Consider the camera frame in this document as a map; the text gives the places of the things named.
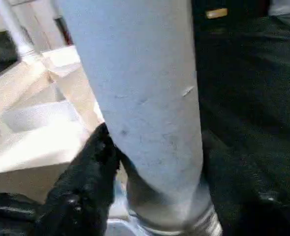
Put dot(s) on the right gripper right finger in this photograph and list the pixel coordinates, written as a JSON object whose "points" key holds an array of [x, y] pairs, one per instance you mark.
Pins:
{"points": [[253, 196]]}

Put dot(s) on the white plastic table leg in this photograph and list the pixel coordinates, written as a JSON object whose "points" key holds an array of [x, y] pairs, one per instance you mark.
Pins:
{"points": [[12, 29], [144, 98]]}

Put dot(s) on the white plastic table top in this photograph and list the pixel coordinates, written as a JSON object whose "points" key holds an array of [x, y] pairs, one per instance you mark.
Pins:
{"points": [[36, 132]]}

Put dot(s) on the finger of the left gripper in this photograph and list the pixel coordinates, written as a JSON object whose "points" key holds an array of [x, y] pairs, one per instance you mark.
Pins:
{"points": [[16, 206]]}

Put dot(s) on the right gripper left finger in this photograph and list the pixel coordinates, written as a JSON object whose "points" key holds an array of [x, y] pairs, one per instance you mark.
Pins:
{"points": [[85, 187]]}

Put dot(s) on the black cabinet with yellow label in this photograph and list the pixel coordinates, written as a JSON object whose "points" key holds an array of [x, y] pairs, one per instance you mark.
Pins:
{"points": [[228, 12]]}

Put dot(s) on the black table mat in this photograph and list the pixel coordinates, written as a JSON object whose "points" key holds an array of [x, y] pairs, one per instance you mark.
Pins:
{"points": [[253, 88]]}

